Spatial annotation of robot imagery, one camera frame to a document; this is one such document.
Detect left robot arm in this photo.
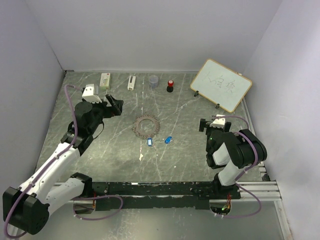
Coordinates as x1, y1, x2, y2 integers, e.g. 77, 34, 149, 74
2, 94, 124, 239

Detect yellow framed whiteboard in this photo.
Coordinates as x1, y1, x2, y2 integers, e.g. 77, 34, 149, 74
190, 58, 253, 113

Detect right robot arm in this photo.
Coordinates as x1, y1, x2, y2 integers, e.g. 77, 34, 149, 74
199, 115, 267, 199

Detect aluminium rail frame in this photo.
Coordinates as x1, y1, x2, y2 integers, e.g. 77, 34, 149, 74
18, 98, 291, 240

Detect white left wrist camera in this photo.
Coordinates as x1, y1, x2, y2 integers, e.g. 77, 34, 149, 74
82, 84, 102, 104

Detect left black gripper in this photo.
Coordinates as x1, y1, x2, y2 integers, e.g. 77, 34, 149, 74
86, 93, 124, 134

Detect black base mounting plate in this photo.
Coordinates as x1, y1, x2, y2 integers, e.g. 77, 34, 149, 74
62, 181, 242, 212

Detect blue tagged key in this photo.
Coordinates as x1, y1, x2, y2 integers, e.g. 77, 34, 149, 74
164, 136, 173, 144
147, 137, 156, 149

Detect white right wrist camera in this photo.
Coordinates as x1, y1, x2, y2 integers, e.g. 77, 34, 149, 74
209, 114, 226, 129

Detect white stapler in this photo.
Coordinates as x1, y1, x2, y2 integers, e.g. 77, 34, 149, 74
127, 75, 136, 91

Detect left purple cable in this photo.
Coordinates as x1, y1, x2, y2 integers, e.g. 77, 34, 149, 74
3, 84, 124, 238

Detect green white staple box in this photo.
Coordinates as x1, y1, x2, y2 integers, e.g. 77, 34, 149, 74
99, 73, 111, 90

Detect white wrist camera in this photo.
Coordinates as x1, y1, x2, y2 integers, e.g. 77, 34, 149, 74
82, 84, 102, 104
209, 114, 226, 129

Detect clear cup of paperclips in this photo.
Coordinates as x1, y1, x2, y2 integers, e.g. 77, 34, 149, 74
148, 75, 159, 89

